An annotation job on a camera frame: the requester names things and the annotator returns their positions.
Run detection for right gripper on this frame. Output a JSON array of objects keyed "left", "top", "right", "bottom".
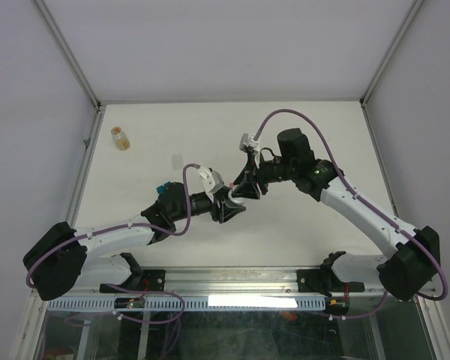
[{"left": 231, "top": 151, "right": 296, "bottom": 200}]

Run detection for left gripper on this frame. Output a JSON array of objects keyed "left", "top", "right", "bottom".
[{"left": 171, "top": 185, "right": 245, "bottom": 221}]

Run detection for white pill bottle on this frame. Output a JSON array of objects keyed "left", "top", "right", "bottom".
[{"left": 228, "top": 190, "right": 245, "bottom": 206}]

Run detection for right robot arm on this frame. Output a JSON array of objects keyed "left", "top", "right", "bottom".
[{"left": 232, "top": 128, "right": 440, "bottom": 301}]

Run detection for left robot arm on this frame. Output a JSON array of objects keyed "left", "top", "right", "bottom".
[{"left": 22, "top": 182, "right": 246, "bottom": 301}]

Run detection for small glass vial orange pills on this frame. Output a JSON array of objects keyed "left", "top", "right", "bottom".
[{"left": 111, "top": 127, "right": 131, "bottom": 151}]

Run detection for teal pill box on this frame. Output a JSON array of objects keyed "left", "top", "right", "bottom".
[{"left": 156, "top": 181, "right": 172, "bottom": 195}]

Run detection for clear plastic pill box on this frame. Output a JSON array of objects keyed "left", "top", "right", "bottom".
[{"left": 171, "top": 154, "right": 185, "bottom": 171}]

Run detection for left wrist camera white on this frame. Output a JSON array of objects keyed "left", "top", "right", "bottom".
[{"left": 197, "top": 165, "right": 224, "bottom": 201}]

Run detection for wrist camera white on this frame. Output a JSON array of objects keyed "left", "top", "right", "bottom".
[
  {"left": 197, "top": 165, "right": 224, "bottom": 201},
  {"left": 238, "top": 133, "right": 261, "bottom": 153}
]

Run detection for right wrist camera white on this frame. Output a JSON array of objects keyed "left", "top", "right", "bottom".
[{"left": 238, "top": 133, "right": 261, "bottom": 153}]

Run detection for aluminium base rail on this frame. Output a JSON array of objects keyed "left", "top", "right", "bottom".
[{"left": 31, "top": 265, "right": 436, "bottom": 299}]

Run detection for grey slotted cable duct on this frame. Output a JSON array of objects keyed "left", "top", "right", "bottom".
[{"left": 47, "top": 295, "right": 326, "bottom": 313}]

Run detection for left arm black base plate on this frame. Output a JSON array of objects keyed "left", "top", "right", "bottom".
[{"left": 99, "top": 268, "right": 166, "bottom": 293}]

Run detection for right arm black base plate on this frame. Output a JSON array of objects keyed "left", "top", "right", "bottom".
[{"left": 296, "top": 268, "right": 365, "bottom": 297}]

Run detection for aluminium frame post right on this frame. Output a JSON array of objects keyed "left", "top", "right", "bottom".
[{"left": 359, "top": 0, "right": 427, "bottom": 108}]

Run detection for aluminium frame post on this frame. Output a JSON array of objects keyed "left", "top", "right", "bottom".
[
  {"left": 31, "top": 0, "right": 101, "bottom": 111},
  {"left": 359, "top": 0, "right": 427, "bottom": 108}
]

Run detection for aluminium frame post left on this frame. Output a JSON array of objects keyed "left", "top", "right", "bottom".
[{"left": 31, "top": 0, "right": 101, "bottom": 111}]

